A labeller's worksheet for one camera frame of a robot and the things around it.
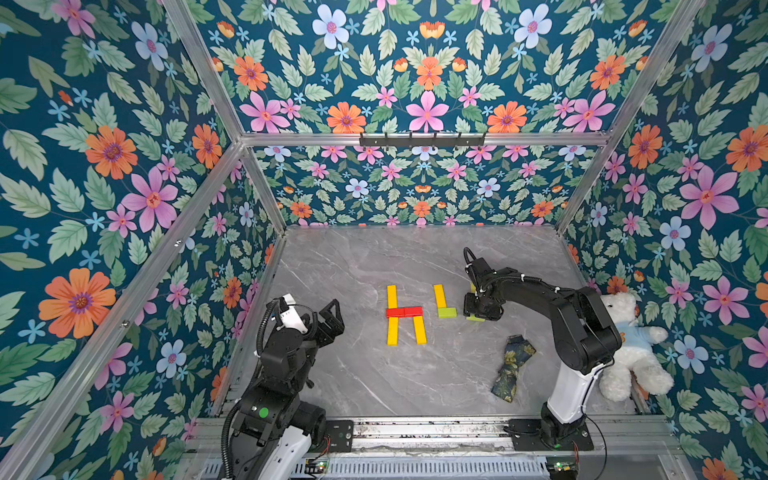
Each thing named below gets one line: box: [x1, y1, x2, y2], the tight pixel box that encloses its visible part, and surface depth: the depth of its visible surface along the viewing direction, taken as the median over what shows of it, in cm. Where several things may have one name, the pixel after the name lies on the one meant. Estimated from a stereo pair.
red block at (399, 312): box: [386, 308, 413, 319], surface depth 98 cm
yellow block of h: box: [387, 285, 397, 309], surface depth 101 cm
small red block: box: [404, 307, 423, 317], surface depth 98 cm
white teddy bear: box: [599, 292, 674, 402], surface depth 81 cm
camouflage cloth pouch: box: [492, 334, 537, 403], surface depth 84 cm
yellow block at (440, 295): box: [433, 284, 447, 308], surface depth 101 cm
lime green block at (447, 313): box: [438, 308, 457, 319], surface depth 98 cm
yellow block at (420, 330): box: [413, 316, 427, 345], surface depth 93 cm
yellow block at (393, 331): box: [387, 317, 399, 346], surface depth 93 cm
